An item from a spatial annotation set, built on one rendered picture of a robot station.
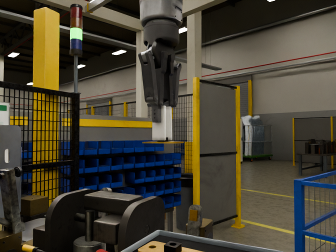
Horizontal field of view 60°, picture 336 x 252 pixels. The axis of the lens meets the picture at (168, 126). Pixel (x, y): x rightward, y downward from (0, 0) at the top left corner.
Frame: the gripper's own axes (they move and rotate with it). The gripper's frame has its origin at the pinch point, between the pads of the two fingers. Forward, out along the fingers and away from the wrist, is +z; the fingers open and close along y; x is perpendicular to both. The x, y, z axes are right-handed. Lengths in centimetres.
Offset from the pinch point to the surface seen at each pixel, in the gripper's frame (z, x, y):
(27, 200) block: 26, 71, 15
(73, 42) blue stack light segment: -53, 104, 63
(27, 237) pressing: 32, 49, 1
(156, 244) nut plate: 16.8, -11.3, -18.8
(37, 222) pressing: 32, 60, 12
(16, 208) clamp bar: 21.3, 41.7, -6.5
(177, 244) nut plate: 15.9, -14.9, -19.4
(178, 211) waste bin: 106, 172, 297
